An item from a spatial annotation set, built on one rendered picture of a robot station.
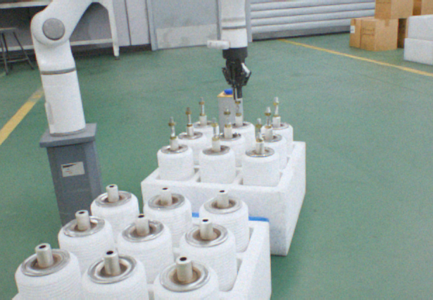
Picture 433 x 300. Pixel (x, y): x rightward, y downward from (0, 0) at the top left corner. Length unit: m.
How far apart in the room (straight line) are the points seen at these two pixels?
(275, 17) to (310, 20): 0.51
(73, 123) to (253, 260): 0.68
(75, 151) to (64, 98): 0.15
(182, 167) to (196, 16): 5.17
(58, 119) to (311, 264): 0.77
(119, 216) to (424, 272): 0.71
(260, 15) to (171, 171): 5.34
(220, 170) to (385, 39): 3.90
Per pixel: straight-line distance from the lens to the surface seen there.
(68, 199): 1.35
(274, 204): 1.12
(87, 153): 1.30
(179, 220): 0.89
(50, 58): 1.29
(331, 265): 1.16
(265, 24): 6.46
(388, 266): 1.18
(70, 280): 0.77
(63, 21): 1.25
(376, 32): 4.85
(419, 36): 4.15
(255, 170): 1.12
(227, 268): 0.77
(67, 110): 1.28
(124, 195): 0.97
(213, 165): 1.15
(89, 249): 0.84
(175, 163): 1.19
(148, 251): 0.79
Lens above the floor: 0.64
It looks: 19 degrees down
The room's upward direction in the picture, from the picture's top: 4 degrees counter-clockwise
